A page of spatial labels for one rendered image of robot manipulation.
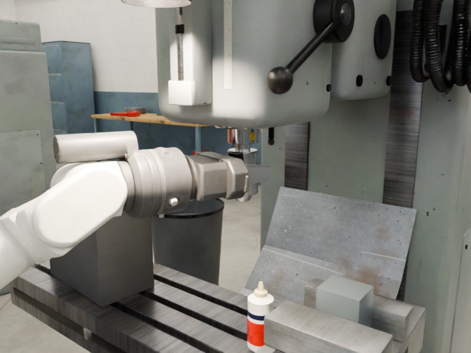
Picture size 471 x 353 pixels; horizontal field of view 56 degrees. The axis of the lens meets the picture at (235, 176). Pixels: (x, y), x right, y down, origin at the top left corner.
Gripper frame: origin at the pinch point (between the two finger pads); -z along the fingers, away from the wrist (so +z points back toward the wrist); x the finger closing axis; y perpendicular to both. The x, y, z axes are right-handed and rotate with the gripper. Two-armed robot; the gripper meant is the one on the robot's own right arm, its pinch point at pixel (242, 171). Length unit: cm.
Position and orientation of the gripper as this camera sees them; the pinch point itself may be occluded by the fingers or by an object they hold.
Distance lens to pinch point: 66.4
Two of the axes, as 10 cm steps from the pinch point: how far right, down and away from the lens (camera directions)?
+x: -5.5, -1.8, 8.2
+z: -8.4, 1.1, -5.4
